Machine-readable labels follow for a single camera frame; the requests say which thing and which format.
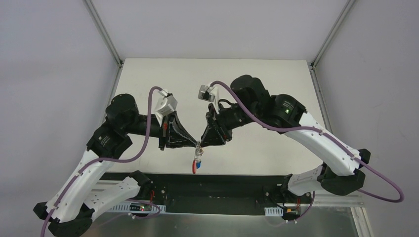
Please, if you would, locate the steel key holder red handle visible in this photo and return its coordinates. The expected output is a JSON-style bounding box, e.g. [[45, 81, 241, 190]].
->
[[192, 141, 202, 174]]

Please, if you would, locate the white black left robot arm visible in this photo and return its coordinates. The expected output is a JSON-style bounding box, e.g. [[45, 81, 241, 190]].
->
[[34, 93, 197, 237]]

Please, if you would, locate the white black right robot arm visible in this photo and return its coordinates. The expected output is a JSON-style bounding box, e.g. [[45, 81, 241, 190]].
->
[[198, 75, 371, 202]]

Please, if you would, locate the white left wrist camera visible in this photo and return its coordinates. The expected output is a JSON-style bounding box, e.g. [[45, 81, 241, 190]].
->
[[155, 89, 177, 125]]

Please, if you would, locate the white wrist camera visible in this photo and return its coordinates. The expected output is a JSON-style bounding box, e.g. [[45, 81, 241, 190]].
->
[[198, 85, 220, 114], [155, 89, 177, 125]]

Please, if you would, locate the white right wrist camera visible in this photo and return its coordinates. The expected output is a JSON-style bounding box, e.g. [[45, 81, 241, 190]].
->
[[198, 85, 220, 114]]

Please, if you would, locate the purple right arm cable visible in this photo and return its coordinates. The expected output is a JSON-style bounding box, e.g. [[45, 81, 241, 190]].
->
[[209, 80, 405, 203]]

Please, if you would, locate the left white cable duct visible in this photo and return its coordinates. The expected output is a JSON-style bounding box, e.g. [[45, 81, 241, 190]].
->
[[107, 202, 166, 214]]

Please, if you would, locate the white cable duct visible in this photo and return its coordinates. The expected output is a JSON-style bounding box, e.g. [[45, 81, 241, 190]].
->
[[107, 202, 166, 214], [264, 206, 284, 217]]

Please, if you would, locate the right white cable duct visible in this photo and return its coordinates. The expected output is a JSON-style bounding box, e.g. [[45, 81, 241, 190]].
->
[[264, 206, 284, 217]]

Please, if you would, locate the left aluminium frame post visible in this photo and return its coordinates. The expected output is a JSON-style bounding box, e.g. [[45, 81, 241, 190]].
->
[[83, 0, 123, 68]]

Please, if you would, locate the aluminium frame post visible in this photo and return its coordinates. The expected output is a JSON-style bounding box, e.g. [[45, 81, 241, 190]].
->
[[83, 0, 123, 68], [310, 0, 357, 70]]

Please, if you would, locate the right aluminium frame post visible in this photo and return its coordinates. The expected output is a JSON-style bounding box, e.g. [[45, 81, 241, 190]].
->
[[310, 0, 357, 70]]

